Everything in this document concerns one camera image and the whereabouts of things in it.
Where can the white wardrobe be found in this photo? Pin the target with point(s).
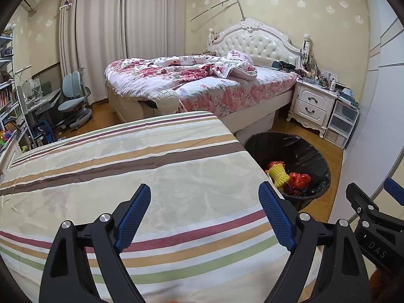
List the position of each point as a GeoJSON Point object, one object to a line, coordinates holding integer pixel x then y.
{"type": "Point", "coordinates": [382, 85]}

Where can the yellow foam fruit net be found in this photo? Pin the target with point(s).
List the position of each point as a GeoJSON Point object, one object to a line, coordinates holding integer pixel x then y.
{"type": "Point", "coordinates": [279, 175]}

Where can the dark small screen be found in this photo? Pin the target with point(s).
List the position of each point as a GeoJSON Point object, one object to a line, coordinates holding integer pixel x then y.
{"type": "Point", "coordinates": [46, 87]}

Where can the white desktop device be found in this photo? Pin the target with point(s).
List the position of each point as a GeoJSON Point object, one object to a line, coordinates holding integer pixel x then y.
{"type": "Point", "coordinates": [30, 88]}

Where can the white bookshelf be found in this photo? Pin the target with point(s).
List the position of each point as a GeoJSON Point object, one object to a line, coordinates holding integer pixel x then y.
{"type": "Point", "coordinates": [9, 94]}

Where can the pile of colourful toys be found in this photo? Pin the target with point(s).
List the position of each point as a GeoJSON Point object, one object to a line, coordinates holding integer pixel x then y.
{"type": "Point", "coordinates": [6, 137]}

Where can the white nightstand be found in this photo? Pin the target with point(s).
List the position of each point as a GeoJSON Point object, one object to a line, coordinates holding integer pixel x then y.
{"type": "Point", "coordinates": [312, 107]}

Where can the grey study desk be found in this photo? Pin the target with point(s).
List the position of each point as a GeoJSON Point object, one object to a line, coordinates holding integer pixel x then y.
{"type": "Point", "coordinates": [44, 101]}

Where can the pile of toiletries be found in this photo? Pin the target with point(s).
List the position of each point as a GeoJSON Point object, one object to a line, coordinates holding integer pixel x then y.
{"type": "Point", "coordinates": [318, 77]}

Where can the white tufted bed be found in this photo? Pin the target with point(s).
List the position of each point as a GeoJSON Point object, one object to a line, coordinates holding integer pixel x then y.
{"type": "Point", "coordinates": [255, 38]}

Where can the striped tablecloth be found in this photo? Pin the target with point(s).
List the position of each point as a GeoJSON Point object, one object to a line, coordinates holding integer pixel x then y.
{"type": "Point", "coordinates": [126, 164]}

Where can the blue-grey swivel chair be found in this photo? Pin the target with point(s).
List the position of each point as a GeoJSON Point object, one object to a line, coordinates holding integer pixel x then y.
{"type": "Point", "coordinates": [74, 101]}

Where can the floral quilt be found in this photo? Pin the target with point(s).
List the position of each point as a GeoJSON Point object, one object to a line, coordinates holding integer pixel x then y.
{"type": "Point", "coordinates": [151, 69]}

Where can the white wooden furniture panel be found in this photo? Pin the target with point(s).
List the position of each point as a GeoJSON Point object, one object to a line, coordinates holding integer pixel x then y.
{"type": "Point", "coordinates": [9, 157]}

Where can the person's right forearm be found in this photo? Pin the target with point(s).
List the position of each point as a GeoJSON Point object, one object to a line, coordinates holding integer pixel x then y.
{"type": "Point", "coordinates": [386, 287]}

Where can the pink floral bedsheet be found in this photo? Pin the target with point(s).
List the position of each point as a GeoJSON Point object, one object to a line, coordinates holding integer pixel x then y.
{"type": "Point", "coordinates": [240, 97]}

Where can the plastic drawer unit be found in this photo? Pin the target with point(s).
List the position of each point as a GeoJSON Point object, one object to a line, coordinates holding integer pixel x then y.
{"type": "Point", "coordinates": [342, 123]}

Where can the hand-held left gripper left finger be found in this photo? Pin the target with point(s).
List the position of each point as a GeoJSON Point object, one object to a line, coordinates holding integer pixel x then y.
{"type": "Point", "coordinates": [132, 217]}

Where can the black lined waste bin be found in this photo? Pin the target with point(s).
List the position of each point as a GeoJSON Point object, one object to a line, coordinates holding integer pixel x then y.
{"type": "Point", "coordinates": [296, 151]}

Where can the red knotted plastic bag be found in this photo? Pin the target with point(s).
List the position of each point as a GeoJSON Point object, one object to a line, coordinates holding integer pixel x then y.
{"type": "Point", "coordinates": [299, 181]}

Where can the beige curtain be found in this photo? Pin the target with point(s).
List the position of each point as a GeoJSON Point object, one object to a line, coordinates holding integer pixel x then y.
{"type": "Point", "coordinates": [154, 15]}
{"type": "Point", "coordinates": [94, 38]}

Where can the dark clothes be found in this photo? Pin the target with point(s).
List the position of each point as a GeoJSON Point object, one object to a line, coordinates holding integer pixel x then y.
{"type": "Point", "coordinates": [284, 65]}

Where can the dark red foam net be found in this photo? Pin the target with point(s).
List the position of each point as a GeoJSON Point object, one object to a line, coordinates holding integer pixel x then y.
{"type": "Point", "coordinates": [292, 192]}

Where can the white desk lamp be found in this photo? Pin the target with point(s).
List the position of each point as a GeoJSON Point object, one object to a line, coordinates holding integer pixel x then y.
{"type": "Point", "coordinates": [22, 69]}

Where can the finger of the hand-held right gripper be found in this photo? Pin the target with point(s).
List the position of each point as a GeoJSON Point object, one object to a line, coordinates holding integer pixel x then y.
{"type": "Point", "coordinates": [361, 205]}
{"type": "Point", "coordinates": [395, 191]}

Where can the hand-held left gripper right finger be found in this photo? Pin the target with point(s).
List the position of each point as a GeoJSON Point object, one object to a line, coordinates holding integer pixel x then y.
{"type": "Point", "coordinates": [276, 214]}

